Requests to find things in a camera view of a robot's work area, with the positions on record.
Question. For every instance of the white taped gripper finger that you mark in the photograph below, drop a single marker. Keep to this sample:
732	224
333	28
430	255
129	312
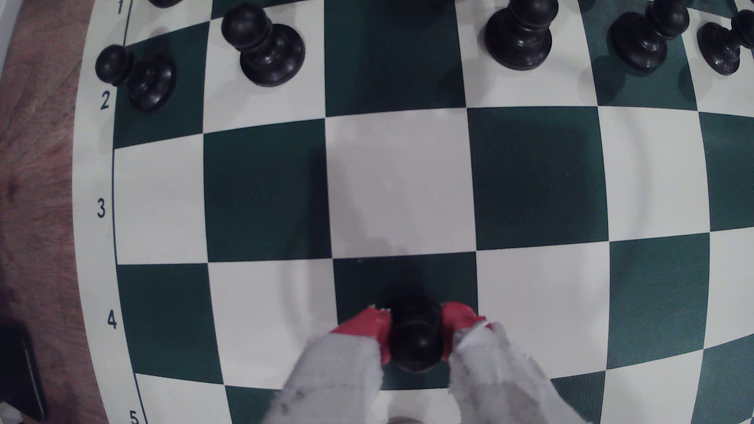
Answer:
495	383
336	377

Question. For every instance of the black chess pawn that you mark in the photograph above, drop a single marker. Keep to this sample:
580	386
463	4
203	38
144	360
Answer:
724	46
268	50
415	335
645	38
141	79
521	35

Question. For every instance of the green and cream chess mat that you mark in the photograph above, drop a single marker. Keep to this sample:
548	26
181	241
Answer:
400	182

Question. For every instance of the black chess rook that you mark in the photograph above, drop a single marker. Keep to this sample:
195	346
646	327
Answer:
165	2

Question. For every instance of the dark rectangular device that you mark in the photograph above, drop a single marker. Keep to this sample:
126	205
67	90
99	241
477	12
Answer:
20	371

